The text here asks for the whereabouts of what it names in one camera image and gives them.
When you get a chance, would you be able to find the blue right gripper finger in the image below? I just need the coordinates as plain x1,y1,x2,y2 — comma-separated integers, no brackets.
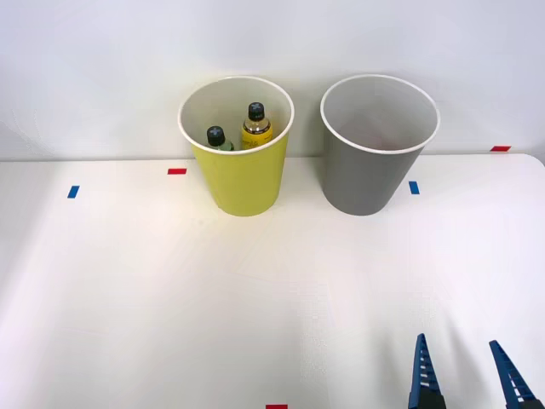
407,332,446,409
488,339,540,409

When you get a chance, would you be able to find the grey plastic waste bin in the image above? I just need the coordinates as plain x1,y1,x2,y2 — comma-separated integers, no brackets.
319,73,441,217

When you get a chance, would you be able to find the yellow-green plastic waste bin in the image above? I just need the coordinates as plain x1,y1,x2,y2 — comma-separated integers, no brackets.
177,75,295,218

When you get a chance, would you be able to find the yellow bottle with black cap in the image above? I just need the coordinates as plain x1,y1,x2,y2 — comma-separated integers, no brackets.
240,101,274,151

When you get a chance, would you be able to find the green bottle with black cap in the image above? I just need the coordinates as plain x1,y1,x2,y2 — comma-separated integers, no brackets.
206,125,236,153

